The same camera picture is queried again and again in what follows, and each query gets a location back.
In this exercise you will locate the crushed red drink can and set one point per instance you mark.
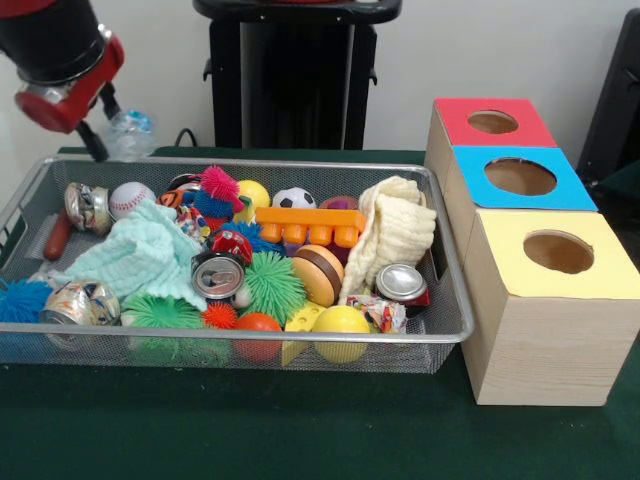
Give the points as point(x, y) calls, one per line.
point(400, 282)

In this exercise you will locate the black chair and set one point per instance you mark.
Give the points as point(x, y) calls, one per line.
point(615, 100)

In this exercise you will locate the green spiky ball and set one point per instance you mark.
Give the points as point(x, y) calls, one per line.
point(272, 292)

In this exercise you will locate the dark green tablecloth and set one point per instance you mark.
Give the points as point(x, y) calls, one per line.
point(627, 182)
point(250, 430)

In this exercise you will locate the white baseball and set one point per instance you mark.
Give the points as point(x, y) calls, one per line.
point(131, 197)

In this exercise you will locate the toy hamburger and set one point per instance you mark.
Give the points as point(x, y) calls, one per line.
point(317, 275)

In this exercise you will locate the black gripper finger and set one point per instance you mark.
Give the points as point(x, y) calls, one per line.
point(111, 102)
point(92, 142)

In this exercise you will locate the orange toy building block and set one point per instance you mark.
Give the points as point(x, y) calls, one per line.
point(310, 220)

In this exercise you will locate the crushed black drink can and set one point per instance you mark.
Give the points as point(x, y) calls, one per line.
point(217, 277)

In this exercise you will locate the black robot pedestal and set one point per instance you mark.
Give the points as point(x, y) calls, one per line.
point(300, 75)

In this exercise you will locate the mint green cloth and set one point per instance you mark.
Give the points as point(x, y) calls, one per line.
point(140, 255)

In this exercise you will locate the cream cloth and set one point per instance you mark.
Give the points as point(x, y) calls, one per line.
point(395, 230)

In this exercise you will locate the crushed patterned drink can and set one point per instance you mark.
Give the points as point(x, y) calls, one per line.
point(80, 302)

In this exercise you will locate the crushed clear plastic bottle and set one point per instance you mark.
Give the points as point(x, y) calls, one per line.
point(132, 137)

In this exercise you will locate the yellow ball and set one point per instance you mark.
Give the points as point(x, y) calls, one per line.
point(340, 325)

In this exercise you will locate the shallow mesh bin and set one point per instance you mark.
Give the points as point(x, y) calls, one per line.
point(60, 350)

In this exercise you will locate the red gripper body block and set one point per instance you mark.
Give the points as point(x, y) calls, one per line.
point(75, 105)

